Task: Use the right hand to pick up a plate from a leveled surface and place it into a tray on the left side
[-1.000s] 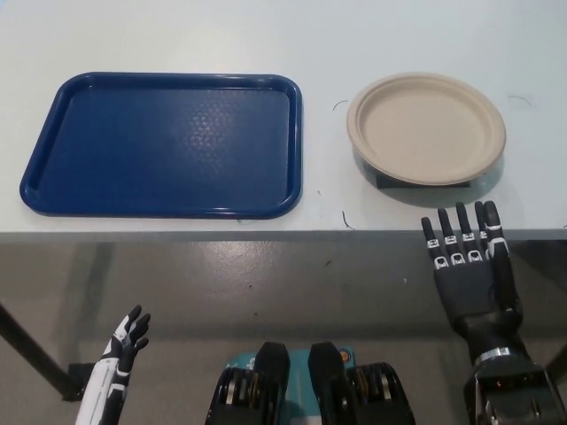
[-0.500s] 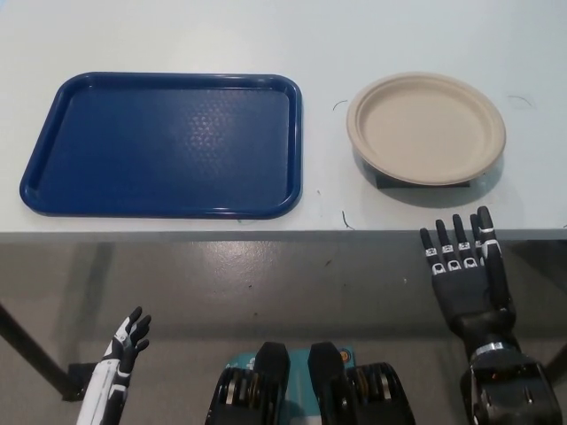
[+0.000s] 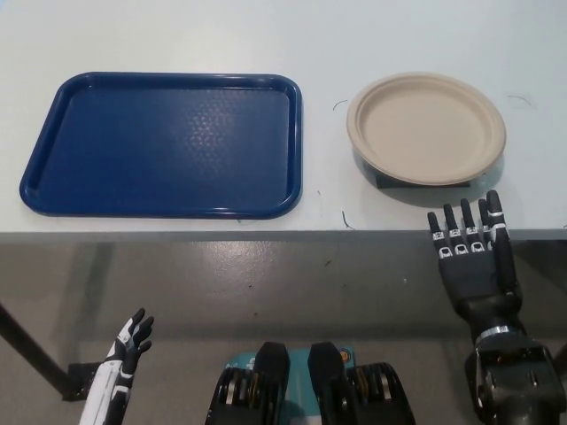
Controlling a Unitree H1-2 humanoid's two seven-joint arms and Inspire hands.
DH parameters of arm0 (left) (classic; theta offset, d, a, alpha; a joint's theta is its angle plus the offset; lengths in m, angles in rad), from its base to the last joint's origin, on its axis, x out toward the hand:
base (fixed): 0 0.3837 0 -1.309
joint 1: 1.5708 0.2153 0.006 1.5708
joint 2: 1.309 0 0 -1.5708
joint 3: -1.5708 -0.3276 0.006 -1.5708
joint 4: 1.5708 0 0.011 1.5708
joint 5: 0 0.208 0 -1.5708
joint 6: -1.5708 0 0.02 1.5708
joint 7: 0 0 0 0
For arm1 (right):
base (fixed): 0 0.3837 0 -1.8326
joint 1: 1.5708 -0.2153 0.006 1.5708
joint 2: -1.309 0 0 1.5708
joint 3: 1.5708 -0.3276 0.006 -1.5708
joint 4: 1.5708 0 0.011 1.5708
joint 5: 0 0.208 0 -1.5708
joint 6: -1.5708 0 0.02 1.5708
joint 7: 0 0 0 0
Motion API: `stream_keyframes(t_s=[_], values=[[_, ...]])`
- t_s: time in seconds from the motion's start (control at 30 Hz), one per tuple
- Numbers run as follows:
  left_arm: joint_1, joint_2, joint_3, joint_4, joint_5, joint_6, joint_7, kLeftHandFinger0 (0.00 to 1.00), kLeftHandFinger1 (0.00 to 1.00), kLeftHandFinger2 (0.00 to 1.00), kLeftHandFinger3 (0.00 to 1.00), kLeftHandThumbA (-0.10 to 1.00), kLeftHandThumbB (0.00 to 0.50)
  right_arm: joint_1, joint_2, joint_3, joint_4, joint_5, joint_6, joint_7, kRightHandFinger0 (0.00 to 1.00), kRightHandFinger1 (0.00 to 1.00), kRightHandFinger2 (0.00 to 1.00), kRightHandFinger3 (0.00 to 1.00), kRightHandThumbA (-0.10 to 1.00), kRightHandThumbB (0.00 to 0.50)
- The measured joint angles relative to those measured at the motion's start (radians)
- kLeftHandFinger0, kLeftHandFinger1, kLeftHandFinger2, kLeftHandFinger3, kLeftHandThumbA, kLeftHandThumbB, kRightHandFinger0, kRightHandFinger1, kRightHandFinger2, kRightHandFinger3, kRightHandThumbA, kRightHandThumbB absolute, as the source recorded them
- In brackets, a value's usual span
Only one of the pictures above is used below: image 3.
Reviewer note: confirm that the black table foot plate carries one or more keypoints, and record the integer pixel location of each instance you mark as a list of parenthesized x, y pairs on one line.
[(82, 376)]

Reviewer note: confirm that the beige round paper plate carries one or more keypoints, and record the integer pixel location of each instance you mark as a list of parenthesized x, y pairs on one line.
[(425, 128)]

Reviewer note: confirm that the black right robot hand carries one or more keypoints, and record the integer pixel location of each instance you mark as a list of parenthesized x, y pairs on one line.
[(478, 283)]

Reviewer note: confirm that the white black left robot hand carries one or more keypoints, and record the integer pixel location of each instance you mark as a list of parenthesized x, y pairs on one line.
[(111, 385)]

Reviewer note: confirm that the black metal table leg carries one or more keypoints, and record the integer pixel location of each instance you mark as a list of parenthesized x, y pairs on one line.
[(31, 350)]

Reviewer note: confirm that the blue plastic serving tray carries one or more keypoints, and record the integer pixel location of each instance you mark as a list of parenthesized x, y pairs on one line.
[(159, 146)]

